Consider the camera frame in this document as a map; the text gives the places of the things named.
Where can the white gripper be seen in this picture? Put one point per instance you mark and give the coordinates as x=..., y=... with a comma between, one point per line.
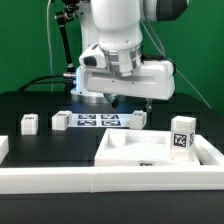
x=153, y=79

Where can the white square table top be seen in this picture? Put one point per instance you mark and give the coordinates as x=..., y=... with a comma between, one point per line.
x=125, y=147

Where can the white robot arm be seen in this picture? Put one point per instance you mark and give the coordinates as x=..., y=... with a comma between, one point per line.
x=112, y=64

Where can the apriltag base marker sheet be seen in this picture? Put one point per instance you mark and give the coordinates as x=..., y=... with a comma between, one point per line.
x=100, y=120

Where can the white right fence piece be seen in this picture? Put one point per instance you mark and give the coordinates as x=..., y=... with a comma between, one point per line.
x=206, y=152

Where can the white fence piece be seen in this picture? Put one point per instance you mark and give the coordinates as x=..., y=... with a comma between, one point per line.
x=4, y=147
x=206, y=152

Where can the white front fence bar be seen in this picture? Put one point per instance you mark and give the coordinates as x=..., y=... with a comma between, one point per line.
x=110, y=179

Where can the white left fence piece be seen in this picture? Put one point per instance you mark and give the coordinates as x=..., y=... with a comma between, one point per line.
x=4, y=147

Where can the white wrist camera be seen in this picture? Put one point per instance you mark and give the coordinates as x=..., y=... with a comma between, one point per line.
x=93, y=56

